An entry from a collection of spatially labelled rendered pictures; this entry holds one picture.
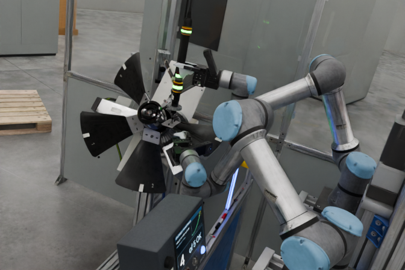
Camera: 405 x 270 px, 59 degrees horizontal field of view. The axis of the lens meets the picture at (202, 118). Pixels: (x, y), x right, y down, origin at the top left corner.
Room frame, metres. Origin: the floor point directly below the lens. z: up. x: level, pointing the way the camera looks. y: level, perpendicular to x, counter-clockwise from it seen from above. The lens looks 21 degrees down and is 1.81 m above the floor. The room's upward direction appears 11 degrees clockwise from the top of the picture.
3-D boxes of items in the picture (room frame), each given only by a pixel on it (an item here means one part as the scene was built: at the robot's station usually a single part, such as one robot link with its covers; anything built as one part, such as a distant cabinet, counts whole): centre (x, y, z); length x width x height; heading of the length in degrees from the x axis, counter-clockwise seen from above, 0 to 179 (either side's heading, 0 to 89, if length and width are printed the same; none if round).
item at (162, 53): (2.13, 0.30, 1.35); 0.10 x 0.07 x 0.09; 15
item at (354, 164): (1.34, -0.67, 1.20); 0.13 x 0.12 x 0.14; 178
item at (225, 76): (1.50, -0.07, 1.44); 0.08 x 0.05 x 0.08; 171
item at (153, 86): (2.22, 0.33, 0.90); 0.08 x 0.06 x 1.80; 105
